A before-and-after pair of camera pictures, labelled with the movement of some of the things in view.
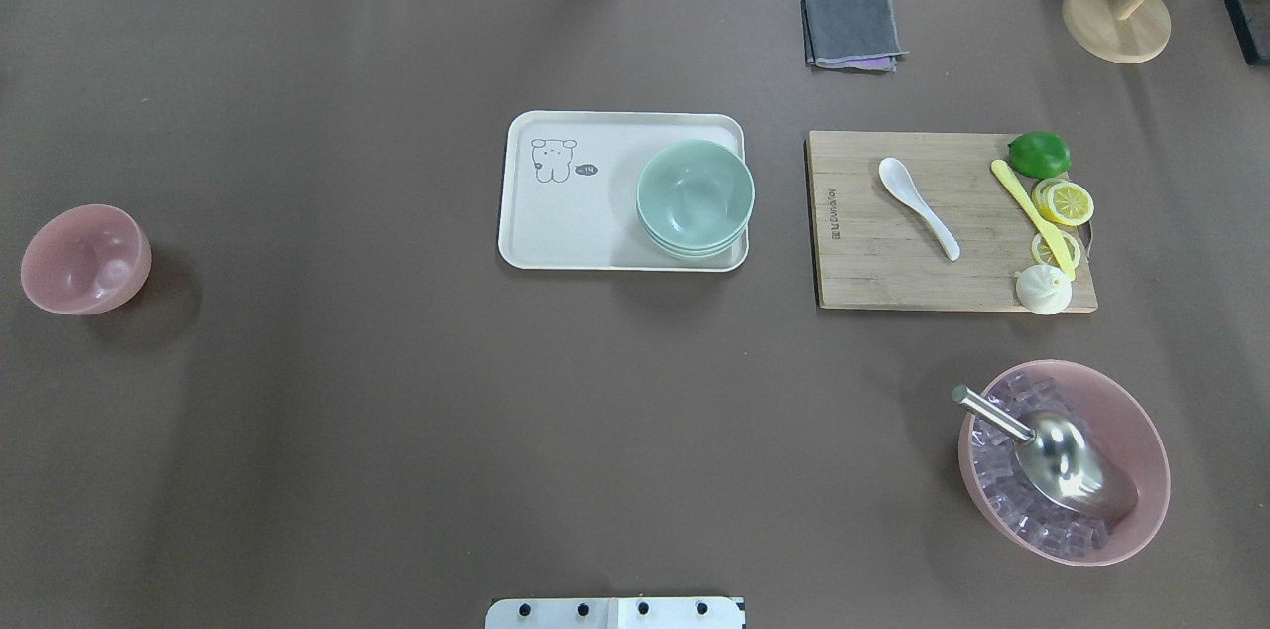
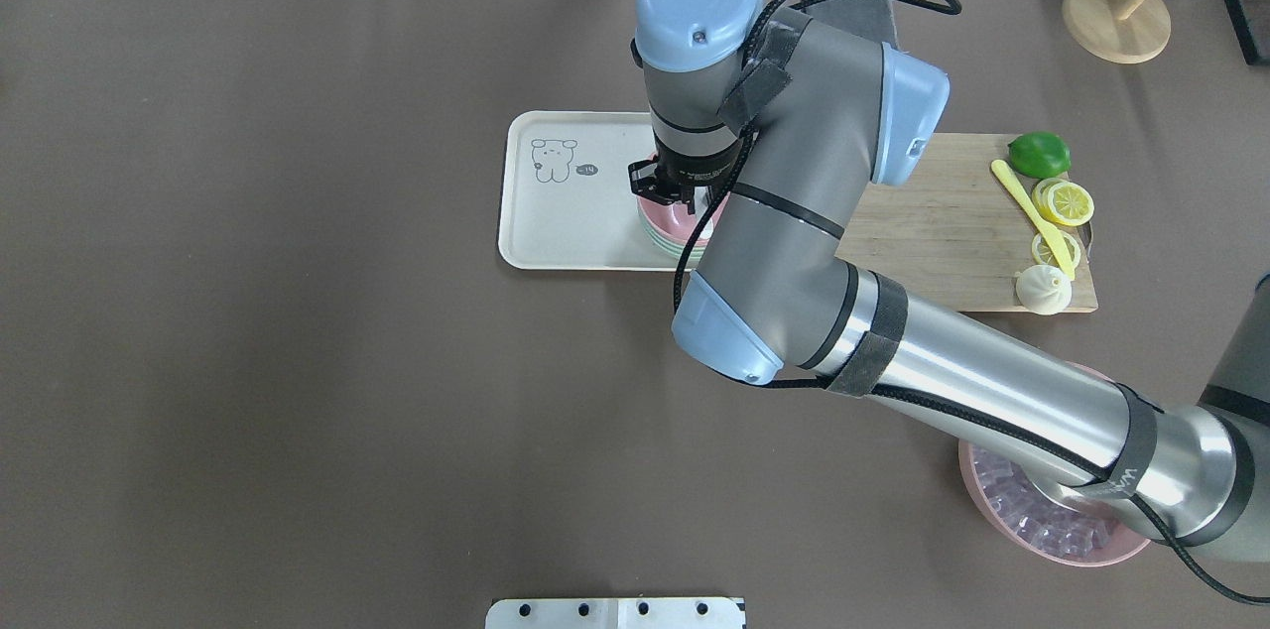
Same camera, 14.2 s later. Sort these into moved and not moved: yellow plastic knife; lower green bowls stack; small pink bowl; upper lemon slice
Moved: small pink bowl
Not moved: lower green bowls stack; upper lemon slice; yellow plastic knife
